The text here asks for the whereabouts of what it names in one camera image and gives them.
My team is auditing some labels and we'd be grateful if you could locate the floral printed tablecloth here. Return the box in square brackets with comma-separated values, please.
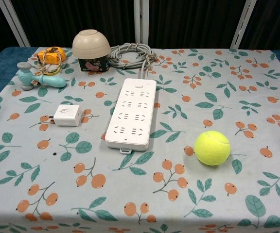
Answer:
[0, 47, 280, 233]

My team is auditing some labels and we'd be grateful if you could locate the white cube charger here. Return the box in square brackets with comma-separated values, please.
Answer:
[48, 104, 82, 128]

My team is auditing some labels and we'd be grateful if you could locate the beige upturned bowl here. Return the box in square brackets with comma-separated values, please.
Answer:
[72, 29, 111, 59]

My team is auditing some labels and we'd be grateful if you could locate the teal toy hammer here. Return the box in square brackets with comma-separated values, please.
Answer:
[17, 62, 67, 92]

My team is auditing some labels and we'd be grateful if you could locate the yellow tennis ball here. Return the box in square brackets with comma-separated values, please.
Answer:
[194, 130, 231, 166]

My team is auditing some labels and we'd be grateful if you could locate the grey coiled power cable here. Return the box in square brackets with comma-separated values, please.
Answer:
[108, 42, 159, 80]

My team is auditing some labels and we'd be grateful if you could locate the white power strip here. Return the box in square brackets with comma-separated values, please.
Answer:
[105, 78, 158, 154]

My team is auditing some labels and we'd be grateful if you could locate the white metal frame post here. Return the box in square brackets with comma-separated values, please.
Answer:
[133, 0, 151, 47]
[230, 0, 257, 50]
[0, 0, 31, 47]

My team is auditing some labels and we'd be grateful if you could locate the dark printed tin can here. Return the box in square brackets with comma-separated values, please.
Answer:
[78, 57, 110, 72]

